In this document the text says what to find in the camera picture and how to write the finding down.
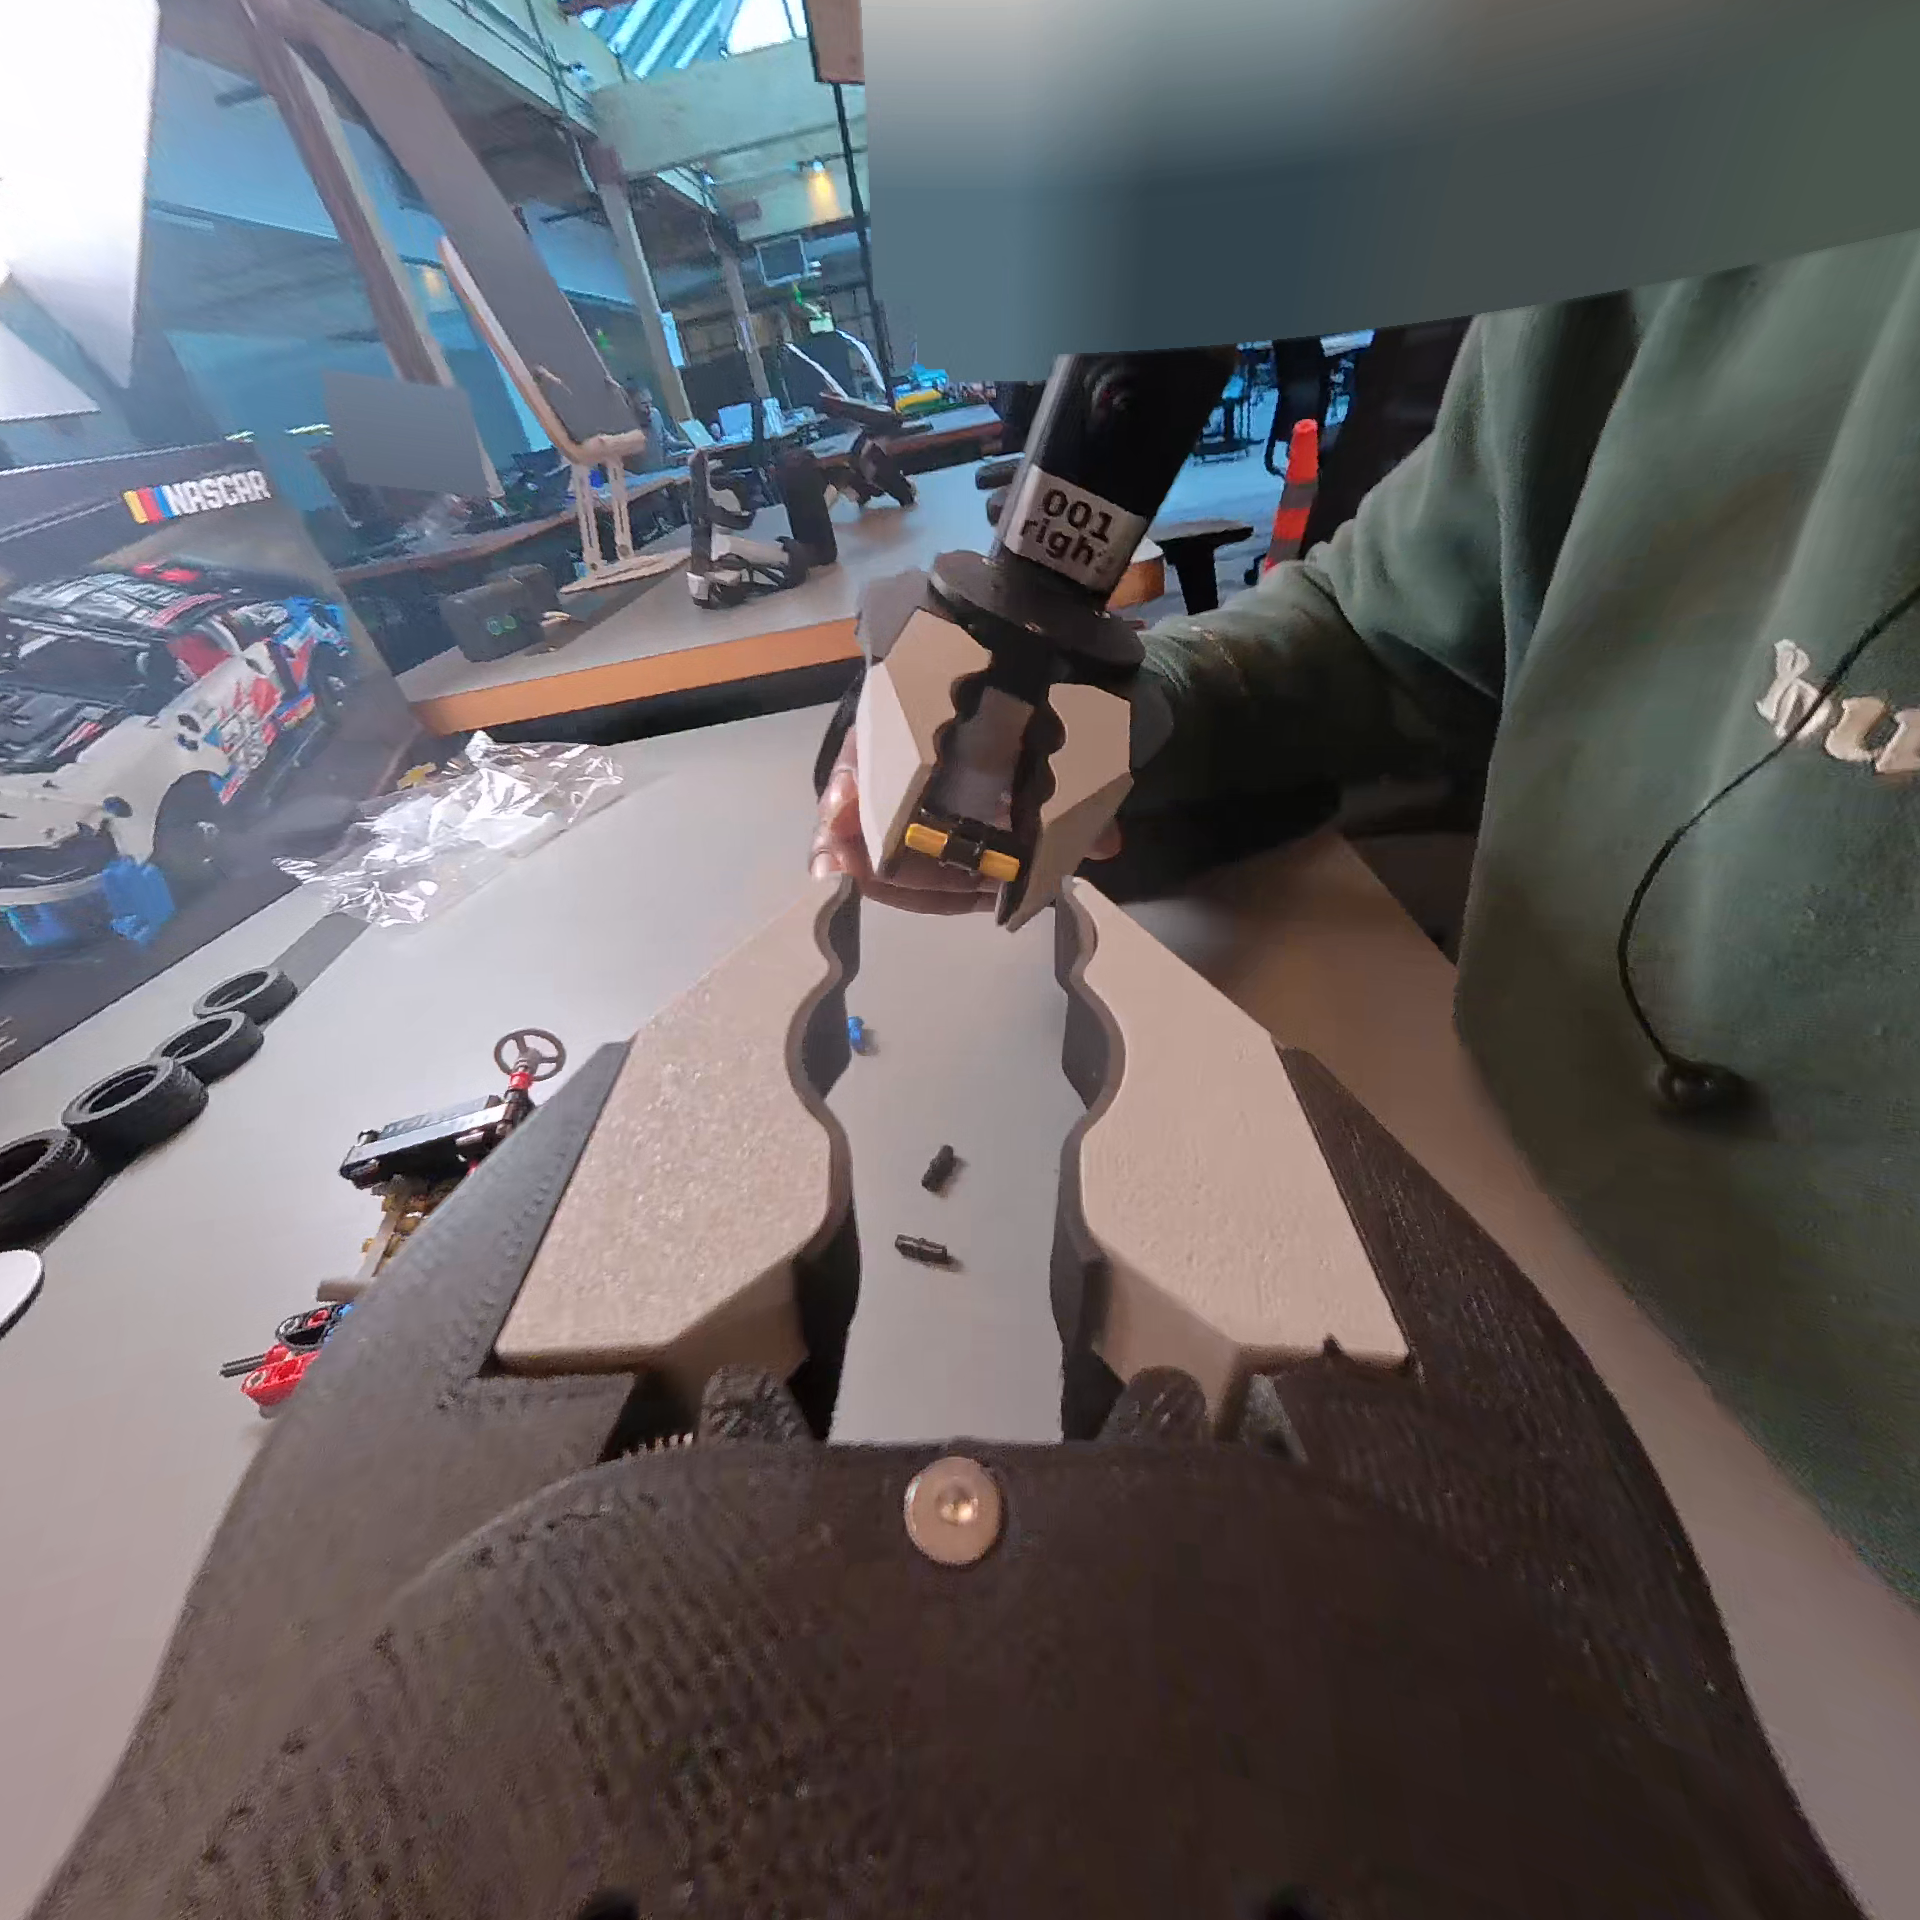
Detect wooden edged desk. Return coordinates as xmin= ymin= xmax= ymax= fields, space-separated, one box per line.
xmin=332 ymin=401 xmax=1176 ymax=739

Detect black hoodie drawstring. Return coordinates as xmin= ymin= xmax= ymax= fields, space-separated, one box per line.
xmin=1617 ymin=576 xmax=1920 ymax=1115

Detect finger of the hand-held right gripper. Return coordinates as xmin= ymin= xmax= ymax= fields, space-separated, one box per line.
xmin=858 ymin=595 xmax=997 ymax=890
xmin=993 ymin=677 xmax=1141 ymax=935

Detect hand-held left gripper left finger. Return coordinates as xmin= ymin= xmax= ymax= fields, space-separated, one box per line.
xmin=493 ymin=875 xmax=861 ymax=1420

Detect yellow lego axle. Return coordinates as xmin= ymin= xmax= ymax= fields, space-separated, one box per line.
xmin=904 ymin=815 xmax=1027 ymax=884

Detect black robot device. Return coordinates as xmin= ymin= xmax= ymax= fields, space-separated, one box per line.
xmin=683 ymin=442 xmax=847 ymax=611

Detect person's right hand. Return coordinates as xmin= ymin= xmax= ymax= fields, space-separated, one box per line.
xmin=807 ymin=716 xmax=1005 ymax=917

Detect lego set box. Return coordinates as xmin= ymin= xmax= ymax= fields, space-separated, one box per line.
xmin=0 ymin=434 xmax=430 ymax=1074

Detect orange traffic cone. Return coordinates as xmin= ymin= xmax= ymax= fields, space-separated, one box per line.
xmin=1256 ymin=414 xmax=1327 ymax=580

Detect empty clear plastic bags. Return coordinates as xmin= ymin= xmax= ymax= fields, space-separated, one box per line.
xmin=275 ymin=730 xmax=629 ymax=928

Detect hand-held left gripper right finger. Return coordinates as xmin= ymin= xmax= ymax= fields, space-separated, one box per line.
xmin=1055 ymin=881 xmax=1412 ymax=1427

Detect partly built lego car chassis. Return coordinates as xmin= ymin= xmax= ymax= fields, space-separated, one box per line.
xmin=222 ymin=1025 xmax=576 ymax=1412

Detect small black box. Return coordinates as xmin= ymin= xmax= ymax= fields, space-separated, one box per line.
xmin=443 ymin=561 xmax=571 ymax=665

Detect pale wooden stand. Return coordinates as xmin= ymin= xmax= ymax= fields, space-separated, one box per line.
xmin=434 ymin=231 xmax=684 ymax=593

